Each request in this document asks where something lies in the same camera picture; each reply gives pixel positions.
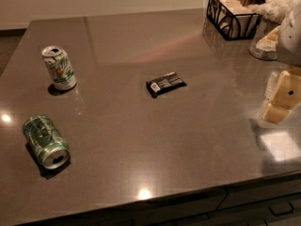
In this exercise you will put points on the white upright soda can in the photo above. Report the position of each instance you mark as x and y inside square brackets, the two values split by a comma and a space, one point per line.
[59, 67]

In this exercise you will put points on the black wire napkin basket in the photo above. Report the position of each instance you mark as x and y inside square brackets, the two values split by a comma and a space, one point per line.
[234, 19]

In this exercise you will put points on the clear glass jar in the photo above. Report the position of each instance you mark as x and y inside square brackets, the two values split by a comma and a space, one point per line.
[264, 42]

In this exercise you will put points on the black rxbar chocolate bar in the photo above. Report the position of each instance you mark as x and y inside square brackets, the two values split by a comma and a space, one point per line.
[164, 84]

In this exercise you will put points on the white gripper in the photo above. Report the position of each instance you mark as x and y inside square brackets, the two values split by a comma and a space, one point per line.
[291, 42]

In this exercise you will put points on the green soda can lying down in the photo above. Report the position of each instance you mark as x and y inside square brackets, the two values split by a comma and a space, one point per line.
[49, 147]

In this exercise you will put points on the dark drawer handle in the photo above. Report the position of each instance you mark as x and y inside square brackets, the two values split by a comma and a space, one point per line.
[281, 209]

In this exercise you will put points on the crumpled white plastic bag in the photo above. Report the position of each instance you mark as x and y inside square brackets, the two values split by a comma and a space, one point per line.
[275, 10]

